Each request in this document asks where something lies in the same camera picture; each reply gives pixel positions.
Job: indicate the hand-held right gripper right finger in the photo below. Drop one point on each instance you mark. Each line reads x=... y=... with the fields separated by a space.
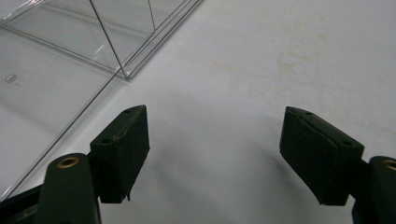
x=323 y=155

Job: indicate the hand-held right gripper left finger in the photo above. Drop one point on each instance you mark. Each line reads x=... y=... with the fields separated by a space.
x=120 y=155

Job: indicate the clear acrylic box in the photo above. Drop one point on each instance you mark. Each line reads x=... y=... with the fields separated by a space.
x=40 y=112

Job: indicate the clear plastic box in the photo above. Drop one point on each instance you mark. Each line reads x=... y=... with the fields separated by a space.
x=77 y=34

